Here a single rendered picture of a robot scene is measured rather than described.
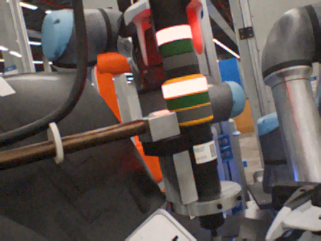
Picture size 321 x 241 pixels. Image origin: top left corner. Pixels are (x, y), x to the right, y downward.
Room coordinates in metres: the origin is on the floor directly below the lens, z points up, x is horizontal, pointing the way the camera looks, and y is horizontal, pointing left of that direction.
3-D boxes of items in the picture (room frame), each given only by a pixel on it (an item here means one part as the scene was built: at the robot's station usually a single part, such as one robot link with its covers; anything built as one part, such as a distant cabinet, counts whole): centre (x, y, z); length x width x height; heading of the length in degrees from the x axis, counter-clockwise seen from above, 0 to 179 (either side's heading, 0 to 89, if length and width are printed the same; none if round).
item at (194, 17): (0.37, -0.06, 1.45); 0.09 x 0.03 x 0.06; 13
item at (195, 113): (0.35, -0.03, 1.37); 0.04 x 0.04 x 0.01
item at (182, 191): (0.35, -0.02, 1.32); 0.09 x 0.07 x 0.10; 119
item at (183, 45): (0.35, -0.03, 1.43); 0.03 x 0.03 x 0.01
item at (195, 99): (0.35, -0.03, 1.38); 0.04 x 0.04 x 0.01
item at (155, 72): (0.47, -0.02, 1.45); 0.12 x 0.08 x 0.09; 4
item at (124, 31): (0.41, 0.00, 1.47); 0.09 x 0.05 x 0.02; 176
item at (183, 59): (0.35, -0.03, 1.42); 0.03 x 0.03 x 0.01
